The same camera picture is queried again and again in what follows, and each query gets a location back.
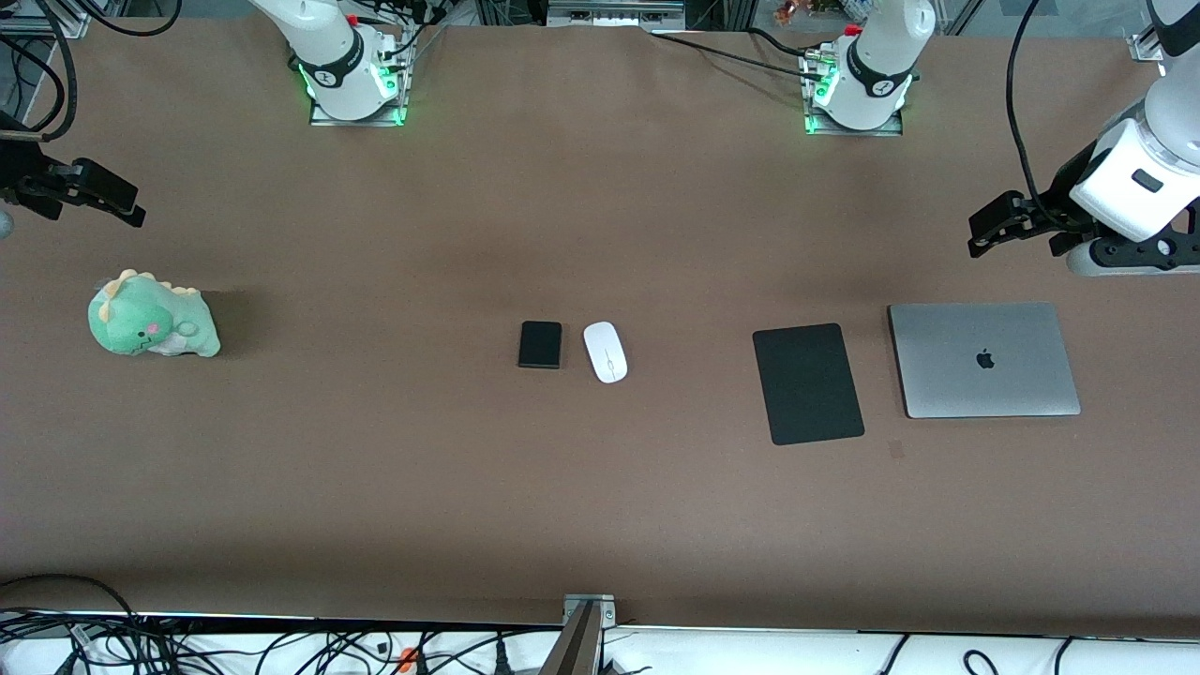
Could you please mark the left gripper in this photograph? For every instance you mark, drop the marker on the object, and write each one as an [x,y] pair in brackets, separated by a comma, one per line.
[1067,193]

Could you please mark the white computer mouse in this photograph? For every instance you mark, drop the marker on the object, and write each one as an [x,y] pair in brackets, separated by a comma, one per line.
[606,352]

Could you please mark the small black phone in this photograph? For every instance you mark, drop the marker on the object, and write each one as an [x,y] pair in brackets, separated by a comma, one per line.
[541,345]

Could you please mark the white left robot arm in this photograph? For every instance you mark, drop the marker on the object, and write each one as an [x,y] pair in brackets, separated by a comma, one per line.
[881,56]

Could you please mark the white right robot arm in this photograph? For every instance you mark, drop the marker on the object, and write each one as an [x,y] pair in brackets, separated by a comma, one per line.
[328,47]

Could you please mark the black mouse pad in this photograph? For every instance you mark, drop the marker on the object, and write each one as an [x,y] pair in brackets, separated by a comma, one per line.
[806,384]

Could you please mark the green dinosaur plush toy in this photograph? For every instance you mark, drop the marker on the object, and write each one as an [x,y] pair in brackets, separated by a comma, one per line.
[141,319]

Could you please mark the silver closed laptop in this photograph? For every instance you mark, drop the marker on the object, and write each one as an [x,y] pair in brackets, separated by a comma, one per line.
[937,366]

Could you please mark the grey control box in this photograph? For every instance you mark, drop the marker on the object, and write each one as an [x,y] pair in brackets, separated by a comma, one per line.
[614,14]

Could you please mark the aluminium frame rail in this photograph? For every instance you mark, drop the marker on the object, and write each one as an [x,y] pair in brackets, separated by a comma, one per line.
[28,26]

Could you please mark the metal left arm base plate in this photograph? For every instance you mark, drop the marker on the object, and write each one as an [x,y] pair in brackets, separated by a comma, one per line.
[853,132]

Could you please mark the aluminium frame corner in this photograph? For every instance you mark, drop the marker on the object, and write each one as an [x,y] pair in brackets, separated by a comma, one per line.
[1142,45]

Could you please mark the aluminium profile bracket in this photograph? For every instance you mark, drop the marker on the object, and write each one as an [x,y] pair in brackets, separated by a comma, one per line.
[581,637]

